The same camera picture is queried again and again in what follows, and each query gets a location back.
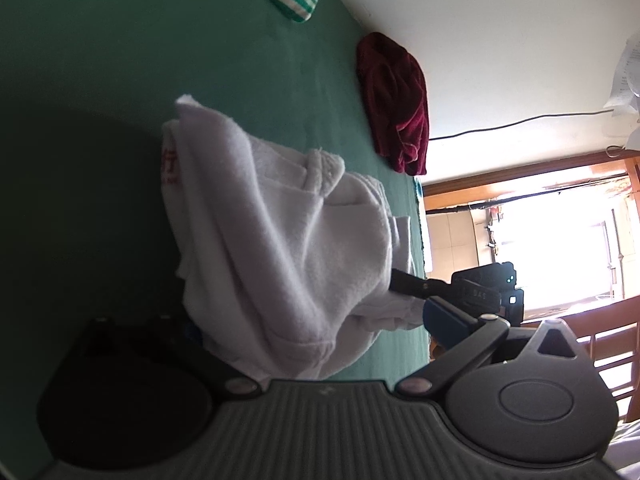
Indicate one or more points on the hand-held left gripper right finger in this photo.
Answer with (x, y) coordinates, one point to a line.
(442, 320)

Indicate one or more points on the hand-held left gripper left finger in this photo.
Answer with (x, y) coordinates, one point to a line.
(210, 367)

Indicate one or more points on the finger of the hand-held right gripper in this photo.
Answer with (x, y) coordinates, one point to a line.
(420, 286)

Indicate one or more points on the white shirt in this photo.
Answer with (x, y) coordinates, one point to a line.
(280, 240)

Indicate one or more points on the wooden chair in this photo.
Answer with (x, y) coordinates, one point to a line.
(610, 315)

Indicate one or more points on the dark red garment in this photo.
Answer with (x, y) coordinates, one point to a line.
(395, 100)

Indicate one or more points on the white hanging paper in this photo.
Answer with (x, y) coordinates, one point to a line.
(625, 80)

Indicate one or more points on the wooden door frame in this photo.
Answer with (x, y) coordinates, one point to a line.
(525, 172)

